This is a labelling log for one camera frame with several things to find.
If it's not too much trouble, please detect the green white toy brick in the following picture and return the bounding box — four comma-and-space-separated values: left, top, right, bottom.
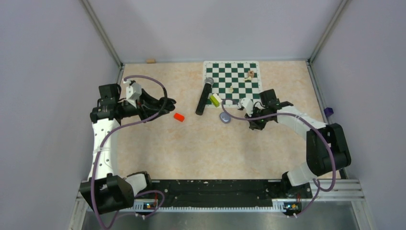
209, 93, 222, 107

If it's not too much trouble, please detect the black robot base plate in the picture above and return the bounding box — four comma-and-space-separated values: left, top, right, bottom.
123, 178, 313, 209

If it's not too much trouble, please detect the purple object outside frame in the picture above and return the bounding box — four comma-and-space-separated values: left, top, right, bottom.
324, 107, 334, 117

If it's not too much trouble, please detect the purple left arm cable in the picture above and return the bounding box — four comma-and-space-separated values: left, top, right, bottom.
90, 75, 169, 230

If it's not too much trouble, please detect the wine cork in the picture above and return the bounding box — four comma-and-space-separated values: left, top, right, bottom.
146, 59, 156, 64

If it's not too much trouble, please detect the black microphone silver head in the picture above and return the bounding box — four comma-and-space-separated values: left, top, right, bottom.
195, 77, 214, 115

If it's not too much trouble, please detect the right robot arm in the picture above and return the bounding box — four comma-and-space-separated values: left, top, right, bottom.
240, 89, 351, 197

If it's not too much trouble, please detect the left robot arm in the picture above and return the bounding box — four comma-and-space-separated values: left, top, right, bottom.
79, 82, 176, 214

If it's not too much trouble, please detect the green white chessboard mat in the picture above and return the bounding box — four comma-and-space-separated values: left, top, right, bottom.
203, 61, 263, 108

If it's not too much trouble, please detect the grey lavender earbud case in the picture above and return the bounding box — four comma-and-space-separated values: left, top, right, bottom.
219, 112, 231, 124

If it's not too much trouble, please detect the red block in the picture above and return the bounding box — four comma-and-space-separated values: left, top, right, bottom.
173, 113, 185, 122

